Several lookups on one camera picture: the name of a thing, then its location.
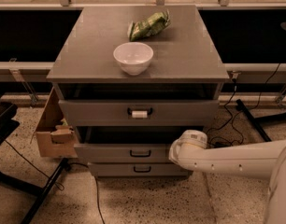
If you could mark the grey top drawer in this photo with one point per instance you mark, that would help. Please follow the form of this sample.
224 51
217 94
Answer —
139 112

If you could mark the cardboard box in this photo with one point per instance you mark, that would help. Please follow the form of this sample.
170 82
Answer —
55 138

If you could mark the grey drawer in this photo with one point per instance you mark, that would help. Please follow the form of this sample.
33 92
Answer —
129 144
136 169
139 112

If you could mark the grey drawer cabinet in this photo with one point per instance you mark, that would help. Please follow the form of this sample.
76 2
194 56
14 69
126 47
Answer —
185 65

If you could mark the black power adapter with cable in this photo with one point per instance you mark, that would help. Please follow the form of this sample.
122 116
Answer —
226 143

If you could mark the black metal stand leg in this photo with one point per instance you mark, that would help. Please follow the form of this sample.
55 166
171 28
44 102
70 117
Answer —
257 122

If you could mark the grey bottom drawer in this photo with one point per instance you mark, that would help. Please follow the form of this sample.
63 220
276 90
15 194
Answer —
136 169

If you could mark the white ceramic bowl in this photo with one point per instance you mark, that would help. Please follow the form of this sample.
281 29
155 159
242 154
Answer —
133 57

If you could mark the green snack bag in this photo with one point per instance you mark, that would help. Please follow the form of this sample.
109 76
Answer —
151 26

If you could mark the black table frame left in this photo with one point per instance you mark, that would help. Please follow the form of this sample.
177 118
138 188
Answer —
7 126

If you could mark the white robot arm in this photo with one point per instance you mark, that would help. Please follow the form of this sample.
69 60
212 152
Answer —
265 160

